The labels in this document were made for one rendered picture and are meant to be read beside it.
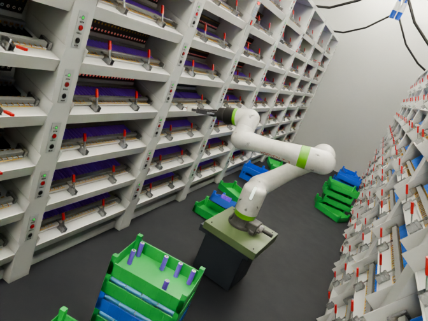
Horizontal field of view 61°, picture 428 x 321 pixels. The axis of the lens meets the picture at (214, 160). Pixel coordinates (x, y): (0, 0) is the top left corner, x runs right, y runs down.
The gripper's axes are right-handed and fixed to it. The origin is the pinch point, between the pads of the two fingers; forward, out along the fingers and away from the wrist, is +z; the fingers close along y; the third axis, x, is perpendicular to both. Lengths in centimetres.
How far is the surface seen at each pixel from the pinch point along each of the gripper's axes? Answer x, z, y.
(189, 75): 18.7, 3.7, -2.1
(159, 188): -57, 26, 15
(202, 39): 38.6, -1.4, -0.9
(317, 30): 88, -13, 255
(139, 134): -15.6, 16.0, -27.1
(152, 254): -53, -27, -72
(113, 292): -61, -25, -92
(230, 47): 40, 1, 44
